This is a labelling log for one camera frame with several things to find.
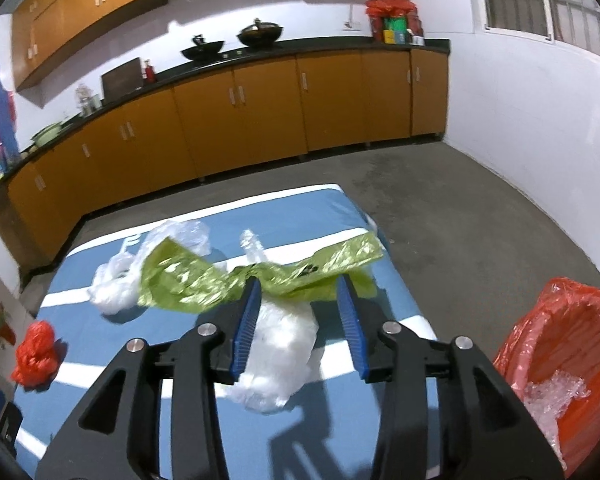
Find white translucent plastic bag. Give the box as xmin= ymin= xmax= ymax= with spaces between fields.
xmin=230 ymin=229 xmax=321 ymax=413

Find blue white striped table cover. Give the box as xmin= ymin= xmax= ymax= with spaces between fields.
xmin=12 ymin=183 xmax=441 ymax=480

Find green bowl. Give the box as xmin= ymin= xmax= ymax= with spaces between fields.
xmin=32 ymin=122 xmax=66 ymax=147

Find orange kitchen cabinets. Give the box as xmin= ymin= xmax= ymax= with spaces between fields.
xmin=11 ymin=0 xmax=423 ymax=92
xmin=0 ymin=45 xmax=451 ymax=273

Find orange lower kitchen cabinets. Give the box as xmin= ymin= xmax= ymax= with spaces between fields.
xmin=0 ymin=45 xmax=451 ymax=273

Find flat clear plastic bag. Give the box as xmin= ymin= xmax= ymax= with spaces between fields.
xmin=140 ymin=219 xmax=212 ymax=261

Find bin with red bag liner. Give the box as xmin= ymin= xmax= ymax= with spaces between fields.
xmin=492 ymin=276 xmax=600 ymax=478

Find clear glass jar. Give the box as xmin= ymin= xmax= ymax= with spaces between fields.
xmin=76 ymin=84 xmax=102 ymax=113

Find black kitchen countertop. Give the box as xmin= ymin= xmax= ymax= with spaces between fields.
xmin=0 ymin=37 xmax=452 ymax=196

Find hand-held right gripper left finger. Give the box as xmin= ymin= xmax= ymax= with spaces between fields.
xmin=35 ymin=277 xmax=263 ymax=480

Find orange upper kitchen cabinets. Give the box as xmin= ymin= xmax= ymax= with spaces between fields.
xmin=11 ymin=0 xmax=423 ymax=92

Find red plastic bag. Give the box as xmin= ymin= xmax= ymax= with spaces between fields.
xmin=11 ymin=321 xmax=66 ymax=388

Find yellow-green plastic bag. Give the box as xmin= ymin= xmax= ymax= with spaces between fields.
xmin=137 ymin=232 xmax=385 ymax=313

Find brown cutting board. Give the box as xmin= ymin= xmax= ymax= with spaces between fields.
xmin=101 ymin=58 xmax=143 ymax=103

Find clear bubble wrap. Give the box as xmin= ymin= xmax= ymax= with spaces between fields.
xmin=522 ymin=370 xmax=592 ymax=468

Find black wok with lid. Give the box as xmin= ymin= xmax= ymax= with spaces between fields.
xmin=236 ymin=18 xmax=285 ymax=50

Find red bag with boxes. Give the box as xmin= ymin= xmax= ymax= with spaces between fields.
xmin=365 ymin=0 xmax=423 ymax=43

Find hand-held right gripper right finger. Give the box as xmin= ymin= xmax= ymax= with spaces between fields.
xmin=336 ymin=275 xmax=566 ymax=480

